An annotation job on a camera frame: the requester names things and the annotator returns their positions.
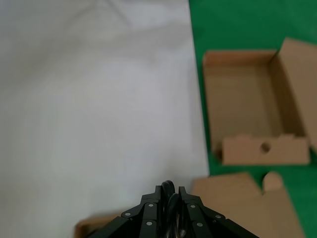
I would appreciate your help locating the empty open cardboard box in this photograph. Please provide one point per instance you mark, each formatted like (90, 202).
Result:
(242, 104)

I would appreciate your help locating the white table sheet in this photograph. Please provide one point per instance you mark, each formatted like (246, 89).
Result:
(99, 99)

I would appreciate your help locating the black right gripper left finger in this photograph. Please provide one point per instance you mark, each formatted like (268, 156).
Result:
(148, 215)

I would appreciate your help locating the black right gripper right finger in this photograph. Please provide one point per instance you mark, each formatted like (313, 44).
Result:
(198, 218)

